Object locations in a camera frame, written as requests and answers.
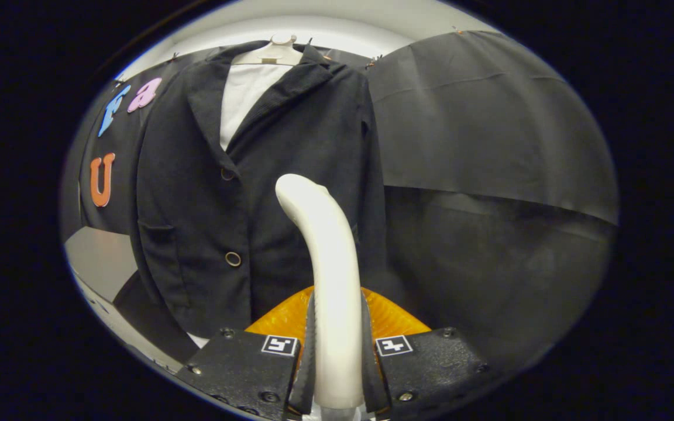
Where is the grey cabinet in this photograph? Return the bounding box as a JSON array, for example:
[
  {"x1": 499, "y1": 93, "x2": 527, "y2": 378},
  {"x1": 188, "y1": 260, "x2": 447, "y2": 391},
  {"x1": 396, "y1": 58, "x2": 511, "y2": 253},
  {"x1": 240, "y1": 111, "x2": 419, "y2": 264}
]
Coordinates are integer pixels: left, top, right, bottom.
[{"x1": 63, "y1": 225, "x2": 197, "y2": 375}]

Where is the white garment steamer head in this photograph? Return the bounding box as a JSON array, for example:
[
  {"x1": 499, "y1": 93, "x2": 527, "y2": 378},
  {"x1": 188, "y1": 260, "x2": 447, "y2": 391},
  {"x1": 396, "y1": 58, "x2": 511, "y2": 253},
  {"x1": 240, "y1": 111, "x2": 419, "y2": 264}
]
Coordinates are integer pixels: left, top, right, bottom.
[{"x1": 274, "y1": 173, "x2": 365, "y2": 410}]

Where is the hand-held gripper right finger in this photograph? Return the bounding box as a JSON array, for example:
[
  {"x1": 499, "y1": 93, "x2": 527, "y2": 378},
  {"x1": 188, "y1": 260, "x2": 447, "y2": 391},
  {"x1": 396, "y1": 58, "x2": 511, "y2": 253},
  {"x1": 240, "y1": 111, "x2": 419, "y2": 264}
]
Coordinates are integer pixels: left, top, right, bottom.
[{"x1": 362, "y1": 287, "x2": 504, "y2": 416}]

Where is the white mannequin torso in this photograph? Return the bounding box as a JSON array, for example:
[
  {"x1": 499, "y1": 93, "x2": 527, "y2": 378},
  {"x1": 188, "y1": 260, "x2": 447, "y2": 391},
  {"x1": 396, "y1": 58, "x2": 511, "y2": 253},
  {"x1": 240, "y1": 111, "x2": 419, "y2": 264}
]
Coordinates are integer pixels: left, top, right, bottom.
[{"x1": 188, "y1": 34, "x2": 305, "y2": 348}]

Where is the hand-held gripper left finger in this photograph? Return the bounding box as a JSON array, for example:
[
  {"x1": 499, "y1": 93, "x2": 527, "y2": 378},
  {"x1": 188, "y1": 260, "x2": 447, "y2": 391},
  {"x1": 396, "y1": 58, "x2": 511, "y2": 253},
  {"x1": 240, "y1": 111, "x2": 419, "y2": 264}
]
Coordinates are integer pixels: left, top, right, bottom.
[{"x1": 176, "y1": 285, "x2": 319, "y2": 421}]

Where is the black backdrop cloth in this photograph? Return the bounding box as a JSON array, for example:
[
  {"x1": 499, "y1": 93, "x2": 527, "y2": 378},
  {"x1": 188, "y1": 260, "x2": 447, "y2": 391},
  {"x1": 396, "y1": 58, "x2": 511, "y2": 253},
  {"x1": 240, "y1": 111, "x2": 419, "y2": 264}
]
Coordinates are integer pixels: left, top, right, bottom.
[{"x1": 59, "y1": 29, "x2": 618, "y2": 375}]

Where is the black blazer jacket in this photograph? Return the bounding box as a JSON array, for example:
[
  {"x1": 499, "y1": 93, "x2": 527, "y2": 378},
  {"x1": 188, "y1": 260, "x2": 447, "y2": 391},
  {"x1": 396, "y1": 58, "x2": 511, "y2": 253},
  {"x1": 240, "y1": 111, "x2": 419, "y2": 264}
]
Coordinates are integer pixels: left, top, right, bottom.
[{"x1": 129, "y1": 40, "x2": 387, "y2": 340}]

